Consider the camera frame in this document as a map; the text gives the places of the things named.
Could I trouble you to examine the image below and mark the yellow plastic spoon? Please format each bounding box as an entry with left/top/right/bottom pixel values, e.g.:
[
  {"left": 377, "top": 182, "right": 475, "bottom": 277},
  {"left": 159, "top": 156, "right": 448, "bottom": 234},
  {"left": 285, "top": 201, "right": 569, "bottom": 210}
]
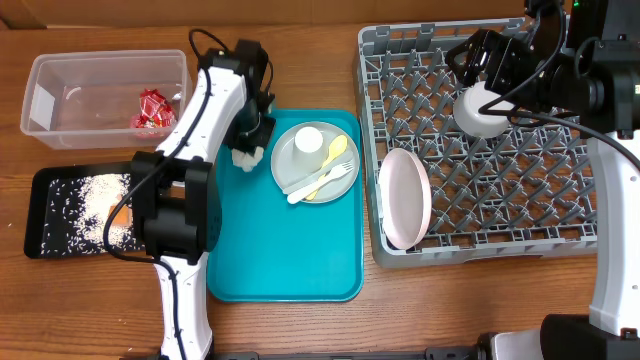
[{"left": 304, "top": 134, "right": 349, "bottom": 202}]

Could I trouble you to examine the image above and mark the black tray with rice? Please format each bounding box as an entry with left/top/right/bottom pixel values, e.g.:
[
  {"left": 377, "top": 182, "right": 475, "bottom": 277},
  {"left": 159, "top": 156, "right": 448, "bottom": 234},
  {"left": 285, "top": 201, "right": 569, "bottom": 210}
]
[{"left": 24, "top": 162, "right": 130, "bottom": 259}]

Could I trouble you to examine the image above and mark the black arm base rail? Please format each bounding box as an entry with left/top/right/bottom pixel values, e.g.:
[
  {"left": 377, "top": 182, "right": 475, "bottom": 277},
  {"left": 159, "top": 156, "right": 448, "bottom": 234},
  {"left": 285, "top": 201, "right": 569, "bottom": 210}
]
[{"left": 204, "top": 345, "right": 490, "bottom": 360}]

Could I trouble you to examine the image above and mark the white napkin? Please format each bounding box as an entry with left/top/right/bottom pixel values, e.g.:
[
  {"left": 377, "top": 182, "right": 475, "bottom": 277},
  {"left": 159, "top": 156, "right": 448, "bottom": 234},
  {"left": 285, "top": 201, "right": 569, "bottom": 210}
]
[{"left": 231, "top": 147, "right": 264, "bottom": 172}]

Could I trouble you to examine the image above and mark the grey round plate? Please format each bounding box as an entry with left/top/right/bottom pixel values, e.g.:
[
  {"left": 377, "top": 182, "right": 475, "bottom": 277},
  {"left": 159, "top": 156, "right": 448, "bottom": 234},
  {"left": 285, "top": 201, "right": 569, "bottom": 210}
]
[{"left": 271, "top": 121, "right": 360, "bottom": 204}]

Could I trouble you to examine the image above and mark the grey plastic knife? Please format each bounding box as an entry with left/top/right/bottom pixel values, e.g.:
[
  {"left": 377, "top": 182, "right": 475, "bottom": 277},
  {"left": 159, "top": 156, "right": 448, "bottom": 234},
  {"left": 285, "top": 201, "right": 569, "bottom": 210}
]
[{"left": 282, "top": 151, "right": 353, "bottom": 195}]

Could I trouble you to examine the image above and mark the red snack wrapper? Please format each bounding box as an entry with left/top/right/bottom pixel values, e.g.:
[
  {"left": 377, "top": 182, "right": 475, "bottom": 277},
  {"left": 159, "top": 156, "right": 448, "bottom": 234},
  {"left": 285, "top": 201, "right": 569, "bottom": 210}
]
[{"left": 130, "top": 89, "right": 176, "bottom": 128}]

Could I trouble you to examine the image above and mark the white plastic fork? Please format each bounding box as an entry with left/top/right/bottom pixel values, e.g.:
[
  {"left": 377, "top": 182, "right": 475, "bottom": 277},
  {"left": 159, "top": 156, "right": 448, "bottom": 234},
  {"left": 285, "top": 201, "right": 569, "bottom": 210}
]
[{"left": 287, "top": 162, "right": 354, "bottom": 204}]

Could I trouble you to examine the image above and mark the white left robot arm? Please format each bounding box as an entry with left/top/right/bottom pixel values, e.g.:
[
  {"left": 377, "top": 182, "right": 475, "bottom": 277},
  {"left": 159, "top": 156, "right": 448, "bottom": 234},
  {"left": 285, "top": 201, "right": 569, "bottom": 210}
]
[{"left": 102, "top": 39, "right": 276, "bottom": 359}]

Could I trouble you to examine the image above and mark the grey bowl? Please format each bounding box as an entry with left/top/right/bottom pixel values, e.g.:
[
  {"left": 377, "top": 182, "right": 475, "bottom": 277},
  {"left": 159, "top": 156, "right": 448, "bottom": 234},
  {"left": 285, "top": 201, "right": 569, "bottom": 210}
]
[{"left": 453, "top": 81, "right": 510, "bottom": 138}]

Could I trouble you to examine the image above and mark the orange food cube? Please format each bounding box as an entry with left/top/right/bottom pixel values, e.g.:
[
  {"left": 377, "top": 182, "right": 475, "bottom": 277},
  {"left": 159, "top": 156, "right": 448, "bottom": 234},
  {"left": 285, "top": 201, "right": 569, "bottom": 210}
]
[{"left": 112, "top": 205, "right": 132, "bottom": 227}]

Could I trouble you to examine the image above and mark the pink round plate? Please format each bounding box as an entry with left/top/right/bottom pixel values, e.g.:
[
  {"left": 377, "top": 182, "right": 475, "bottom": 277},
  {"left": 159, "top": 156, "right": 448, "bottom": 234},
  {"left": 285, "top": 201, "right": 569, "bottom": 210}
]
[{"left": 378, "top": 148, "right": 432, "bottom": 250}]

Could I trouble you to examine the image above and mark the teal serving tray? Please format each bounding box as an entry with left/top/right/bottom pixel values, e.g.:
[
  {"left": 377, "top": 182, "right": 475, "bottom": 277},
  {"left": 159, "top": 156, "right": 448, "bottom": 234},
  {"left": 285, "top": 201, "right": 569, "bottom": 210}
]
[{"left": 206, "top": 109, "right": 364, "bottom": 302}]

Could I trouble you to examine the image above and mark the grey plastic dishwasher rack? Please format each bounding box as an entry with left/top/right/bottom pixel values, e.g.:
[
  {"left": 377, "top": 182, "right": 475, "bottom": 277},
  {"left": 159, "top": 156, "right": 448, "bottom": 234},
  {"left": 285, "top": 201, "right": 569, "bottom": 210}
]
[{"left": 354, "top": 18, "right": 597, "bottom": 268}]

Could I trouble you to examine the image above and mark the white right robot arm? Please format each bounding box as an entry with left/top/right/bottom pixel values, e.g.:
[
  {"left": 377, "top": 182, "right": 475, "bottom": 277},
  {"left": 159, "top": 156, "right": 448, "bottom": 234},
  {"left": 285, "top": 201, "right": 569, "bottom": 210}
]
[{"left": 446, "top": 0, "right": 639, "bottom": 359}]

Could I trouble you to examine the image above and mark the white plastic cup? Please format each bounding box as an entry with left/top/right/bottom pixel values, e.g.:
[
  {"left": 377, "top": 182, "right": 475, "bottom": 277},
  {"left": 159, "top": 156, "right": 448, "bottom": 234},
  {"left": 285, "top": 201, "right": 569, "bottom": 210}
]
[{"left": 293, "top": 126, "right": 324, "bottom": 171}]

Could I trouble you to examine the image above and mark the clear plastic bin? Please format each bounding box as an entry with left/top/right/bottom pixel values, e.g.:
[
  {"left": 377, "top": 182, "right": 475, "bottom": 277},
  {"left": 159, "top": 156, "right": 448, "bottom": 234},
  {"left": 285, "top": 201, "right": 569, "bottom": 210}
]
[{"left": 20, "top": 50, "right": 193, "bottom": 150}]

